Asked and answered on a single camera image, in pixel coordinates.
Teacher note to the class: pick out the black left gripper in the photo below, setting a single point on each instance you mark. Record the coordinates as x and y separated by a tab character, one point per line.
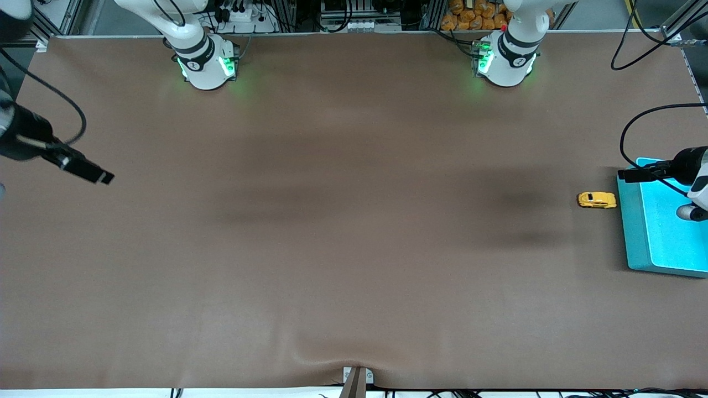
683	163

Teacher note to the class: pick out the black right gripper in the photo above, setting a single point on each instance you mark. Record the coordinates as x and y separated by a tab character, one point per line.
23	134

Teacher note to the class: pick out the yellow beetle toy car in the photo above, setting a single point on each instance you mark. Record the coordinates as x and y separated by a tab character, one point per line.
597	200

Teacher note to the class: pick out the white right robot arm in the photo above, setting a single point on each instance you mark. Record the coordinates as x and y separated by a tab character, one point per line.
204	66

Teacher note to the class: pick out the teal plastic storage box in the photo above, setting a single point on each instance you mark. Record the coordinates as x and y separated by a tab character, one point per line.
658	237

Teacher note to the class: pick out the white power strip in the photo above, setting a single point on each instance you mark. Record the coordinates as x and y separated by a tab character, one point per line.
243	16

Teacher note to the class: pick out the orange snack bag pile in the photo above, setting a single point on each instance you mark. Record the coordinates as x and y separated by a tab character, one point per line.
464	16

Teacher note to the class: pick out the brown table mat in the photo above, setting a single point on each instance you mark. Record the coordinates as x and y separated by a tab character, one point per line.
354	249

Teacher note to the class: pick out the aluminium profile frame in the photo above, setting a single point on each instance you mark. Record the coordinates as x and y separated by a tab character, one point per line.
61	16
677	27

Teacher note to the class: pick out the aluminium profile post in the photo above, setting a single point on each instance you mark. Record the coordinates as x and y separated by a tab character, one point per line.
287	14
431	14

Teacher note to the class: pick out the grey metal table bracket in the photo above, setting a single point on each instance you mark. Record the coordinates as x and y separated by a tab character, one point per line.
369	376

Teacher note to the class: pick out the brown camera pole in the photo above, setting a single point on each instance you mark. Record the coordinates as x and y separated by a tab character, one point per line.
354	387

